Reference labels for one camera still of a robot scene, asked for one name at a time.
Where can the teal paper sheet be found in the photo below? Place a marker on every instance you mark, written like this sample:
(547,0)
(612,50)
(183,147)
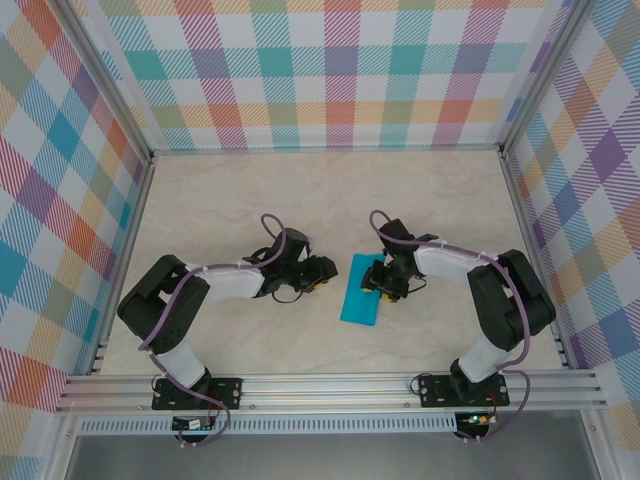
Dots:
(357,300)

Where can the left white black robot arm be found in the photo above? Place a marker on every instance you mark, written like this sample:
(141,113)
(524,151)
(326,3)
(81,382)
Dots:
(230,285)

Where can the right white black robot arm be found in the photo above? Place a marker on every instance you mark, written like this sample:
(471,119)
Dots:
(445,265)

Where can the grey metal shelf panel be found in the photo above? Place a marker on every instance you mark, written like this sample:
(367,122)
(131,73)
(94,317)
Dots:
(325,460)

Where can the long aluminium mounting rail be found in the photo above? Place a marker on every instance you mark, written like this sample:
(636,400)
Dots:
(325,392)

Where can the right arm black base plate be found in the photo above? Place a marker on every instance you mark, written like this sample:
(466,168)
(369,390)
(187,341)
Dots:
(430,396)

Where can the short aluminium frame rail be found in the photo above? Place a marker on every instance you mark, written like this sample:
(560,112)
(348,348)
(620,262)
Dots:
(325,150)

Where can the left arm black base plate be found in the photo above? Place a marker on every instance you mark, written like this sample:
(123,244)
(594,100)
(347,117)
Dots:
(232,395)

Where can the aluminium side rail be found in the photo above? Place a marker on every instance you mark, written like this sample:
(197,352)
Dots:
(122,265)
(535,260)

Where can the aluminium corner post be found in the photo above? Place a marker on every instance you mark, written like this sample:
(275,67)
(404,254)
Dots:
(547,75)
(107,80)

